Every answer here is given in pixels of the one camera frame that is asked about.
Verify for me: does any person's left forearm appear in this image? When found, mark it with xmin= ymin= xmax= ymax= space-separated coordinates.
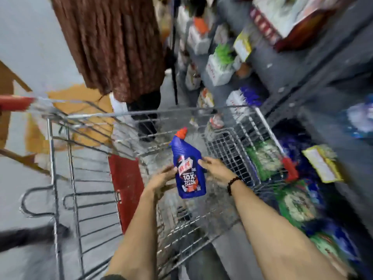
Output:
xmin=104 ymin=186 xmax=160 ymax=280

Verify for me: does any blue cleaner bottle red cap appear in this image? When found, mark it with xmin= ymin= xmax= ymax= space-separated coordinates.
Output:
xmin=170 ymin=127 xmax=207 ymax=199

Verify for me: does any green patterned packet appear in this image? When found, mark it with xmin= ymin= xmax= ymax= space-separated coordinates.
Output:
xmin=246 ymin=139 xmax=284 ymax=182
xmin=309 ymin=232 xmax=346 ymax=261
xmin=275 ymin=184 xmax=319 ymax=229

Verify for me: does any black shoe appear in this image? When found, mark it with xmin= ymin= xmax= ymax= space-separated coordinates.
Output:
xmin=0 ymin=223 xmax=71 ymax=253

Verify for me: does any person's right hand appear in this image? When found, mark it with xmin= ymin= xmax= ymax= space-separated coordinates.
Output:
xmin=198 ymin=156 xmax=238 ymax=187

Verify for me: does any metal wire shopping cart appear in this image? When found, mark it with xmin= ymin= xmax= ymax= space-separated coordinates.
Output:
xmin=0 ymin=95 xmax=300 ymax=280

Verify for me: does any person's left hand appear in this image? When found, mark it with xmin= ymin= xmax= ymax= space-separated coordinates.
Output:
xmin=145 ymin=164 xmax=178 ymax=201

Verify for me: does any grey metal shelf unit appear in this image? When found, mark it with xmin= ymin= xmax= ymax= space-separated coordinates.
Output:
xmin=170 ymin=0 xmax=373 ymax=248

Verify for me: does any white box of purple brushes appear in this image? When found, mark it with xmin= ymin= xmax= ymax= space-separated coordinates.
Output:
xmin=226 ymin=86 xmax=263 ymax=121

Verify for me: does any dark bead bracelet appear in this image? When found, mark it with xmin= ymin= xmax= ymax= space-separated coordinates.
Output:
xmin=227 ymin=177 xmax=243 ymax=196

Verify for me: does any white box of orange brushes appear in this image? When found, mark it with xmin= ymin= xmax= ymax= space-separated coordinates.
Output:
xmin=187 ymin=17 xmax=212 ymax=56

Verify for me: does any yellow and white packet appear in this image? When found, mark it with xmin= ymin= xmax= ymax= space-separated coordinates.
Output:
xmin=302 ymin=144 xmax=345 ymax=184

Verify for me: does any white box of green brushes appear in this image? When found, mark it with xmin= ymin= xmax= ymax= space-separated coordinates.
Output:
xmin=205 ymin=44 xmax=236 ymax=87

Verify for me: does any person's right forearm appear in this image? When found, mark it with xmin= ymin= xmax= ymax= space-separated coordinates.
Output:
xmin=230 ymin=178 xmax=348 ymax=280

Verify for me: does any small white box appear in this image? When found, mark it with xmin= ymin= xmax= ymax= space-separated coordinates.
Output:
xmin=184 ymin=63 xmax=202 ymax=91

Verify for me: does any red and white carton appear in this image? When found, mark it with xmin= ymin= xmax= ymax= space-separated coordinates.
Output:
xmin=248 ymin=0 xmax=360 ymax=53

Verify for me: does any blue and white packet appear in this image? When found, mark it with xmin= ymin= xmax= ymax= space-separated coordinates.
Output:
xmin=345 ymin=94 xmax=373 ymax=139

